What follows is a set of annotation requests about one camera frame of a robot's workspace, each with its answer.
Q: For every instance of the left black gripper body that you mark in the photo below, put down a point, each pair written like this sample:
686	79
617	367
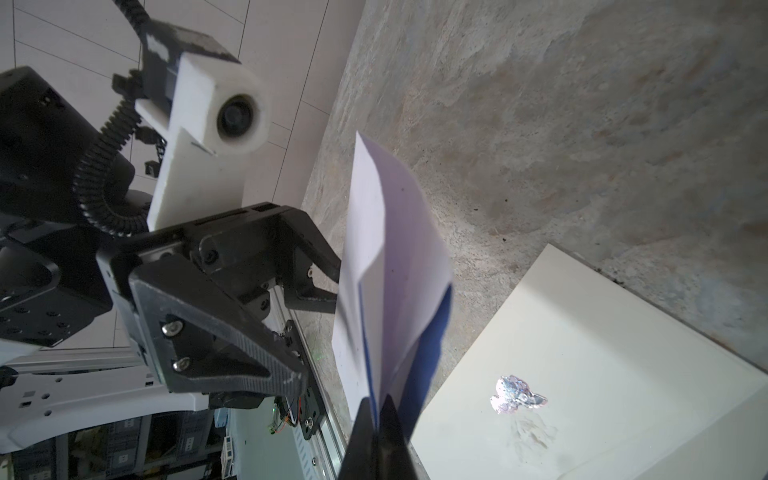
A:
237	251

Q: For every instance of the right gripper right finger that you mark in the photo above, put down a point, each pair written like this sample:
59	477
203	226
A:
395	462

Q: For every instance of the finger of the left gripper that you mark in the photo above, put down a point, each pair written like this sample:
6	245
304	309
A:
198	339
302	246

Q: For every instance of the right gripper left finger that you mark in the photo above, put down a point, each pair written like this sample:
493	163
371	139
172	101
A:
360	459

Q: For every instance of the white paper sheet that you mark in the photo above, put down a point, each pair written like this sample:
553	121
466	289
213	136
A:
395	289

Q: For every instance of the cream white envelope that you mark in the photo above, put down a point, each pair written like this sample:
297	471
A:
632	392

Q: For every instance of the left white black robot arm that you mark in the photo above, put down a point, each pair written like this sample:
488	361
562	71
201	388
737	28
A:
51	283

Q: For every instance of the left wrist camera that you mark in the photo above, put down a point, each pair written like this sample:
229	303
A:
213	113

